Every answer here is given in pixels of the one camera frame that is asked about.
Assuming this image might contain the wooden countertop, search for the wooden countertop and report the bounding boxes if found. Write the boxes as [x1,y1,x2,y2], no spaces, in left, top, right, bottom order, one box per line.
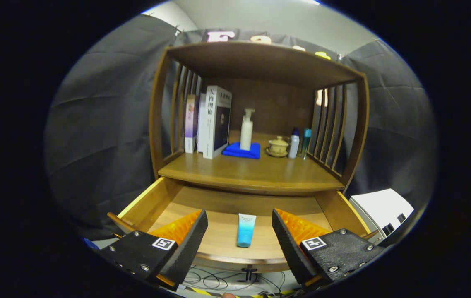
[158,132,346,196]

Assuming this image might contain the black floor cables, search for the black floor cables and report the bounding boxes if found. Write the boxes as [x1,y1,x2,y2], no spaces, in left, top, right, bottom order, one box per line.
[182,265,298,298]

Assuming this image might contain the brown wooden cabinet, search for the brown wooden cabinet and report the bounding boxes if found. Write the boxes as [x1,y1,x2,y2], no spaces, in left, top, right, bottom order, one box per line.
[149,40,370,195]

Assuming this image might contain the thin white book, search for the thin white book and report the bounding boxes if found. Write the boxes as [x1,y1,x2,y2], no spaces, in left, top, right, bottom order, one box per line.
[197,93,207,153]

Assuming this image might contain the white pump bottle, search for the white pump bottle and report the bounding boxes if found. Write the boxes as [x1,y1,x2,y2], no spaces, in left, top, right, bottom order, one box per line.
[240,108,255,151]

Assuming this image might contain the white box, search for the white box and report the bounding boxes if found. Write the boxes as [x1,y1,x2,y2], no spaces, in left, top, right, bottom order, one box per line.
[349,188,415,245]

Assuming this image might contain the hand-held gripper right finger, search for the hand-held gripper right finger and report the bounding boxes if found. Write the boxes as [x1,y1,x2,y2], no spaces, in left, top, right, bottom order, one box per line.
[272,208,385,286]

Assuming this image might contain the folded blue cloth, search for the folded blue cloth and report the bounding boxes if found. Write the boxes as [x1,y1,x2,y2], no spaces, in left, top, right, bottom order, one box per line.
[222,142,261,159]

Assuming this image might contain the white bottle blue cap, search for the white bottle blue cap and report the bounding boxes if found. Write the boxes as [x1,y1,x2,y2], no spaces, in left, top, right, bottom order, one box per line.
[288,127,300,159]

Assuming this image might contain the wooden drawer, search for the wooden drawer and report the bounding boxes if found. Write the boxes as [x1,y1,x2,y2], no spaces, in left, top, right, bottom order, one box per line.
[107,177,379,283]

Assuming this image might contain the black backdrop cloth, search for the black backdrop cloth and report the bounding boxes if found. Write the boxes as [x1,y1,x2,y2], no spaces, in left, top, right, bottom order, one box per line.
[44,14,439,240]

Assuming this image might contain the thick white book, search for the thick white book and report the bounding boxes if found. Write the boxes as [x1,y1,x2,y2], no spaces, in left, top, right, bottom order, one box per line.
[202,85,233,160]

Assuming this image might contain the purple book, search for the purple book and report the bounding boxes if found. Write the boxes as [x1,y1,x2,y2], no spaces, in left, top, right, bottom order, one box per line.
[185,94,199,154]

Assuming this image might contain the teal bottle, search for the teal bottle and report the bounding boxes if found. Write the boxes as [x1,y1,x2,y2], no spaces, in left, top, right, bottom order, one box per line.
[300,128,312,160]

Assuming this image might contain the blue cosmetic tube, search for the blue cosmetic tube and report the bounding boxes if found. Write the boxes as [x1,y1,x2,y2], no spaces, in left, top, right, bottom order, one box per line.
[237,213,257,248]

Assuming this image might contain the beige lidded tea cup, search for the beige lidded tea cup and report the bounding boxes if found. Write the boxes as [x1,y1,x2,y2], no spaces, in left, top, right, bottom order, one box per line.
[266,136,289,158]

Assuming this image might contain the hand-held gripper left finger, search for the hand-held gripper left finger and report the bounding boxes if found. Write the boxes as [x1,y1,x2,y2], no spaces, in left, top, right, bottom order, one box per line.
[95,209,209,290]

